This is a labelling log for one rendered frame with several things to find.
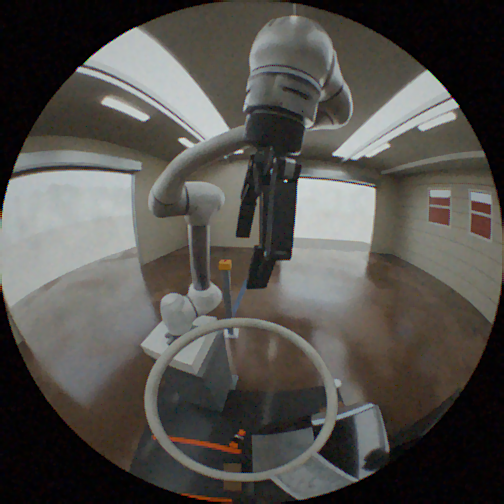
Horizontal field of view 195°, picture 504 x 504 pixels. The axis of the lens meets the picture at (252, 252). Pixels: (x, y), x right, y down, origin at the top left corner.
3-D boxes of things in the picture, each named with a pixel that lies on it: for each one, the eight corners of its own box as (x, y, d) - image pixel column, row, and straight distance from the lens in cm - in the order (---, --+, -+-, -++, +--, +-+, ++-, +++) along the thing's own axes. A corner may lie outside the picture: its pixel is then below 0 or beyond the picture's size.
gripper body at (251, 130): (242, 120, 25) (232, 179, 24) (255, 103, 17) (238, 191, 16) (289, 132, 26) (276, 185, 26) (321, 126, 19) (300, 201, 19)
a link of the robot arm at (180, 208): (149, 174, 55) (186, 174, 59) (143, 198, 71) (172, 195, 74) (154, 211, 49) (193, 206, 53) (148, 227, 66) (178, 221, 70)
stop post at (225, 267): (239, 328, 227) (235, 258, 168) (237, 338, 213) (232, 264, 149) (225, 327, 230) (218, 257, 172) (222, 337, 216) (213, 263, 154)
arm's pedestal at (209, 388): (176, 401, 181) (138, 357, 115) (196, 366, 195) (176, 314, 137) (226, 418, 166) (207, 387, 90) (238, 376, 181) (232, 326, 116)
